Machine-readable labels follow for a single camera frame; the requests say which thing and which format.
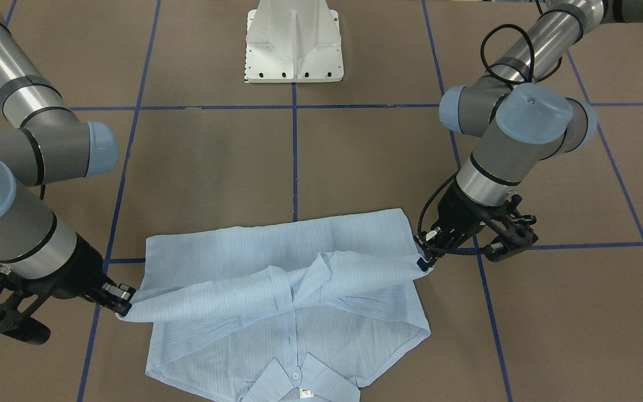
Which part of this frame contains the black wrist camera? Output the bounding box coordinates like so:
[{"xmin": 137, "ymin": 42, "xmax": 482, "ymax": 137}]
[
  {"xmin": 0, "ymin": 272, "xmax": 51, "ymax": 345},
  {"xmin": 475, "ymin": 193, "xmax": 539, "ymax": 262}
]

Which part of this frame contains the light blue button-up shirt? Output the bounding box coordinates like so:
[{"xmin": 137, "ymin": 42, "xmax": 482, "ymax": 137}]
[{"xmin": 122, "ymin": 209, "xmax": 431, "ymax": 401}]

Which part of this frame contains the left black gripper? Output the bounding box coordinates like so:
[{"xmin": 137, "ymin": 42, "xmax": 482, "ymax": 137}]
[{"xmin": 414, "ymin": 181, "xmax": 515, "ymax": 273}]

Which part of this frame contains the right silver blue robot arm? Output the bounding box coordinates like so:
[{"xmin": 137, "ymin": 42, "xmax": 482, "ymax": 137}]
[{"xmin": 0, "ymin": 13, "xmax": 135, "ymax": 315}]

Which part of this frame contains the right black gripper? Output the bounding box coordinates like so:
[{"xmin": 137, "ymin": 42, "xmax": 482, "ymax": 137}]
[{"xmin": 3, "ymin": 234, "xmax": 136, "ymax": 317}]

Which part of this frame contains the white camera mast pedestal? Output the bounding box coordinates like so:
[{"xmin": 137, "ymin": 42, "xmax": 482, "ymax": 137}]
[{"xmin": 243, "ymin": 1, "xmax": 344, "ymax": 83}]

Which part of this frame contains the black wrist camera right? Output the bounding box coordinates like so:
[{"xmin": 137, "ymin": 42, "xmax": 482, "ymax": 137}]
[{"xmin": 0, "ymin": 272, "xmax": 51, "ymax": 345}]

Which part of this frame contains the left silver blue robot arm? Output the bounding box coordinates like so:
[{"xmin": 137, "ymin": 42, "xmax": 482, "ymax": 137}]
[{"xmin": 415, "ymin": 1, "xmax": 643, "ymax": 271}]

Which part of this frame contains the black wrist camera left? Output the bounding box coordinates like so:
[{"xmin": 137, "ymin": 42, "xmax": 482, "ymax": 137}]
[{"xmin": 475, "ymin": 193, "xmax": 539, "ymax": 262}]

